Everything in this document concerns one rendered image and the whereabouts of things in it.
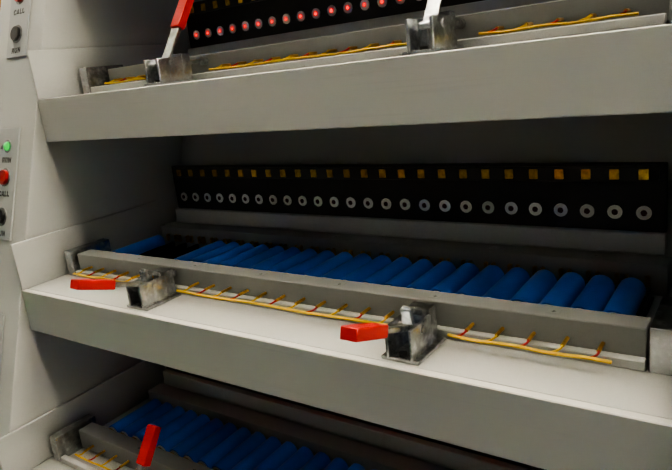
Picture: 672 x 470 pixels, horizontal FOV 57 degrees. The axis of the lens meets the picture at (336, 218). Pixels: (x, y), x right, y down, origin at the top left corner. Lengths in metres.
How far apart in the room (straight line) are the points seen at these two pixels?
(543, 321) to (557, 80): 0.15
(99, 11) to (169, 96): 0.25
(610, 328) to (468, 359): 0.09
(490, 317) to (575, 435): 0.09
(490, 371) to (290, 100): 0.24
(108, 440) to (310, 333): 0.33
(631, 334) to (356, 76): 0.24
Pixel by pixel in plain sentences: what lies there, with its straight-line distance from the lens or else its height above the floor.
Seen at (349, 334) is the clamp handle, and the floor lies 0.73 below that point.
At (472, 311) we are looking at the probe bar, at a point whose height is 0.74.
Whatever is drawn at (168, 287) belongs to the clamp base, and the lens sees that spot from 0.59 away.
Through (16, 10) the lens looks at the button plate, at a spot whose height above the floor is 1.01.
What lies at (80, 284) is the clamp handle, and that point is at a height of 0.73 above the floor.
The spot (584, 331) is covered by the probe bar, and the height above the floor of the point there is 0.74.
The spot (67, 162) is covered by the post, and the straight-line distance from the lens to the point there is 0.75.
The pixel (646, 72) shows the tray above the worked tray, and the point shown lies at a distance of 0.37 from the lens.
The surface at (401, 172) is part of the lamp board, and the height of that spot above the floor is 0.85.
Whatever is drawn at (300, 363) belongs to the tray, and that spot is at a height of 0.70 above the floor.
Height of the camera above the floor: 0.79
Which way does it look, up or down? 1 degrees up
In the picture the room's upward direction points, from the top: 4 degrees clockwise
